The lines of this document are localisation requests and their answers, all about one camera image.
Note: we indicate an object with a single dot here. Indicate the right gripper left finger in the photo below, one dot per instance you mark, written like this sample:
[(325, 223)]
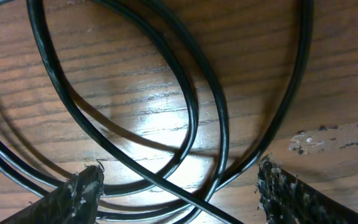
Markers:
[(75, 202)]

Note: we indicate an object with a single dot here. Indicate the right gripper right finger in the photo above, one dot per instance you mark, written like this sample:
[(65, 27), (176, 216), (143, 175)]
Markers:
[(286, 199)]

